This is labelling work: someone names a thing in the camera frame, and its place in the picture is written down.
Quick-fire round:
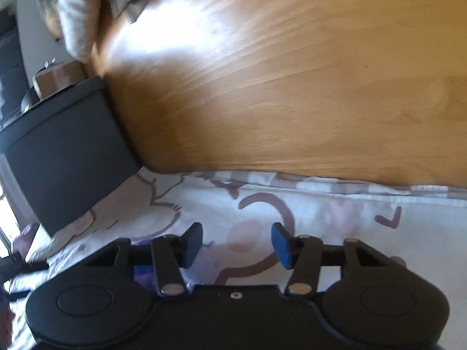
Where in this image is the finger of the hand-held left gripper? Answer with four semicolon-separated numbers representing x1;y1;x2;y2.
0;256;50;282

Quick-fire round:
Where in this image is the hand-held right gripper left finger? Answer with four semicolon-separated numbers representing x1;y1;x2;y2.
86;222;203;298

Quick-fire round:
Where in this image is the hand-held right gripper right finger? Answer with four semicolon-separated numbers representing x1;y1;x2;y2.
271;222;395;297

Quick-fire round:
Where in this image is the purple snack packet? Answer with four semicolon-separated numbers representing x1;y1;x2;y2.
133;264;190;289

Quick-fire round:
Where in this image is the pink cushion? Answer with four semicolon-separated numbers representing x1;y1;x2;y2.
12;224;41;260

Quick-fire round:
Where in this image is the printed bed sheet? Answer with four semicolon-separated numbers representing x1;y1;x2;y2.
7;167;467;350

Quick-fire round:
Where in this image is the grey storage box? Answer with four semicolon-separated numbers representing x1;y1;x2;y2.
0;76;144;235

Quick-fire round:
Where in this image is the brown cardboard box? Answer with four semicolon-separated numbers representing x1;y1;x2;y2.
32;61;89;102

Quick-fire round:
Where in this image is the black shelf unit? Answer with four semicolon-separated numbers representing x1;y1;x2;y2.
0;7;29;129

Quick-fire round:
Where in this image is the beige printed pillow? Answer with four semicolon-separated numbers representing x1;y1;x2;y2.
36;0;103;63

